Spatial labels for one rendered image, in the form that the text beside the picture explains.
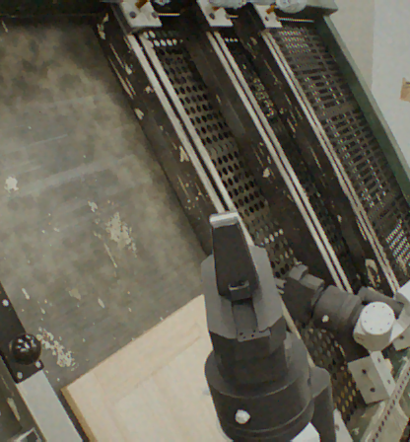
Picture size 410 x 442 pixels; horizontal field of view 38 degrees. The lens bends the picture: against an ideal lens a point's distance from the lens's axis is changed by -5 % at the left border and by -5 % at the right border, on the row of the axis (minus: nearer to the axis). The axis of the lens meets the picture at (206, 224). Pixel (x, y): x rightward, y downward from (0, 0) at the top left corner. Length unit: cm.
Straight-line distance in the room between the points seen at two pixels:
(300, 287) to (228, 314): 77
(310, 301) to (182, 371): 31
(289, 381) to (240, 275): 10
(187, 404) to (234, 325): 61
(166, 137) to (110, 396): 53
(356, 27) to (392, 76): 160
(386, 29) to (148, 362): 394
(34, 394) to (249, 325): 43
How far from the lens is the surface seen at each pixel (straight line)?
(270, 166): 144
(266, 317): 44
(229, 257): 45
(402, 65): 465
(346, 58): 241
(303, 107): 172
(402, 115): 468
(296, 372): 50
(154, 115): 121
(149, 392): 98
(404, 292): 122
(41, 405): 82
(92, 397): 90
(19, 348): 69
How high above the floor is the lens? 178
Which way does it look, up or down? 18 degrees down
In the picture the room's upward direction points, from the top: straight up
